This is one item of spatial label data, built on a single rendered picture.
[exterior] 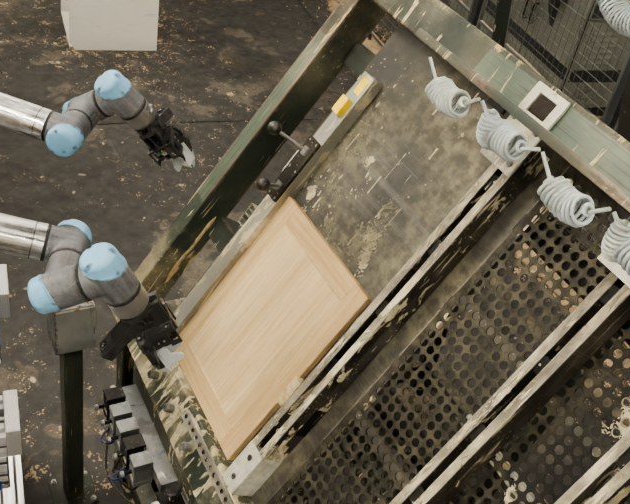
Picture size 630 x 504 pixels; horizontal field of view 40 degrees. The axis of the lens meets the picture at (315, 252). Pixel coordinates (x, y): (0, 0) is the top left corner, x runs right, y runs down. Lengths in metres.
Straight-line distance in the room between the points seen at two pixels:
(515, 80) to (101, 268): 0.95
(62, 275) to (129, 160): 3.31
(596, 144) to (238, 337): 1.08
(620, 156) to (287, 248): 0.94
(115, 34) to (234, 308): 3.95
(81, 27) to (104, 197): 1.73
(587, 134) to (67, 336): 1.59
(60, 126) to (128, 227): 2.39
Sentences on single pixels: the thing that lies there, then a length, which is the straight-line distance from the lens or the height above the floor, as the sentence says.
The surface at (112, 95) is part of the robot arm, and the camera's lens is 2.13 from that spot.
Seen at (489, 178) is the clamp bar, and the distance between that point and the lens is 1.89.
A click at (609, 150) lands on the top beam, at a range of 1.75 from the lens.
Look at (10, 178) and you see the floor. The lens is 4.79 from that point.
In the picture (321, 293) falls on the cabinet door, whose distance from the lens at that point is 2.15.
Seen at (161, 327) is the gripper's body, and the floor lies 1.46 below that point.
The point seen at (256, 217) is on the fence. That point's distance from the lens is 2.37.
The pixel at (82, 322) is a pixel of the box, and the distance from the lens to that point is 2.61.
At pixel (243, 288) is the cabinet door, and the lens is 2.35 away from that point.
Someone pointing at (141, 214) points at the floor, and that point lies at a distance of 4.53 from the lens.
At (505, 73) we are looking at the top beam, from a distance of 1.95.
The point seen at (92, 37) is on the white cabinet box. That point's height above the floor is 0.09.
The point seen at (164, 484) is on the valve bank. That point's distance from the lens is 2.39.
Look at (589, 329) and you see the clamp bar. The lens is 1.68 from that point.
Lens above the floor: 2.66
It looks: 37 degrees down
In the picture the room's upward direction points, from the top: 11 degrees clockwise
